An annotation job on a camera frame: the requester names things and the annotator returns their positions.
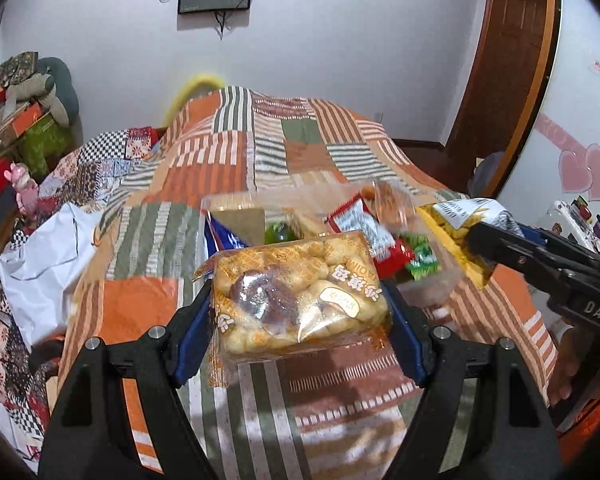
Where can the checkered patchwork quilt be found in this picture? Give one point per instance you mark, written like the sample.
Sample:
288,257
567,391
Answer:
105,147

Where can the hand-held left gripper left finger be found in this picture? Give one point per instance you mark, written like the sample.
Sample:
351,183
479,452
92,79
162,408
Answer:
192,327

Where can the clear bag of pastries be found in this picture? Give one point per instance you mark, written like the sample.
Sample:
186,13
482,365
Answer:
387,205

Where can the dark grey box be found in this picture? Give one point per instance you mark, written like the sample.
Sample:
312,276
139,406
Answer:
0,217

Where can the pink plush toy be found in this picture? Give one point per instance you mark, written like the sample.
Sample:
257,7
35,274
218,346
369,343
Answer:
25,190

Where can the green snack packet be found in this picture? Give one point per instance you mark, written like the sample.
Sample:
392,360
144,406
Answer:
422,260

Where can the red snack packet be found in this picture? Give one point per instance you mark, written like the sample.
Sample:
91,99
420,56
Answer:
360,225

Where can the patterned dark cushion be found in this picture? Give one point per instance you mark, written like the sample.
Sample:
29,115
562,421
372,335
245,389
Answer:
15,65

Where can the person's right hand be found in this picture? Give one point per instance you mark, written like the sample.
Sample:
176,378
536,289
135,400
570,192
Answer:
575,367

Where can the white appliance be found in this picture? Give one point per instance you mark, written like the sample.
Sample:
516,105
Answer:
565,217

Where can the teal cushion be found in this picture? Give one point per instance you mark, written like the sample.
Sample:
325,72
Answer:
65,85

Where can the white plastic bag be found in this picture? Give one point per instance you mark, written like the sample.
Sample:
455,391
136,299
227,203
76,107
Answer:
45,260

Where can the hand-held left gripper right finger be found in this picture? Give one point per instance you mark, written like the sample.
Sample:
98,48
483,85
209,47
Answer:
406,332

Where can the clear bread roll packet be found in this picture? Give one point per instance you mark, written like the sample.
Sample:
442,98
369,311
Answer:
290,300

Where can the yellow snack packet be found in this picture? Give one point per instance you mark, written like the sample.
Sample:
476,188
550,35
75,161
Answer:
452,242

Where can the brown wooden door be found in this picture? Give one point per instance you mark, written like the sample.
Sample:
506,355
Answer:
510,60

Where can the wooden baseboard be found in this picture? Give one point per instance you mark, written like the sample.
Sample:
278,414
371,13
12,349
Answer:
420,146

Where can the yellow round object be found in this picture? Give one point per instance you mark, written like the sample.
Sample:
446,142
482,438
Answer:
195,87

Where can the grey bin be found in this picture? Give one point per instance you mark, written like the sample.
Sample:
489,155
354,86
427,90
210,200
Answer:
485,175

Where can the clear plastic container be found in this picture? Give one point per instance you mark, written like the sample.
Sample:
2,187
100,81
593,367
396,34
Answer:
430,290

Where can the green cardboard box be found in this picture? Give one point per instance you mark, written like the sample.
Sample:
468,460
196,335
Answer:
42,145

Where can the blue snack packet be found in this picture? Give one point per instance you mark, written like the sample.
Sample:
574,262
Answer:
225,237

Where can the pink heart stickers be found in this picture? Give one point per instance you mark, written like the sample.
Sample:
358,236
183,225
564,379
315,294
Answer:
580,170

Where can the grey knitted plush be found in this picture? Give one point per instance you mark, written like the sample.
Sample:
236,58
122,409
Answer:
32,92

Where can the orange cardboard box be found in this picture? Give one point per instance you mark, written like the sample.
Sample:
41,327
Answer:
20,120

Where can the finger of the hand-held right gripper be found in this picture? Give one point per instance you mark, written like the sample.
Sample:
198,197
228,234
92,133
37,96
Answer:
532,235
520,255

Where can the tan cracker packet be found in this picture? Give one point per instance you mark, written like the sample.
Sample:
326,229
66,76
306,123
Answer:
310,225

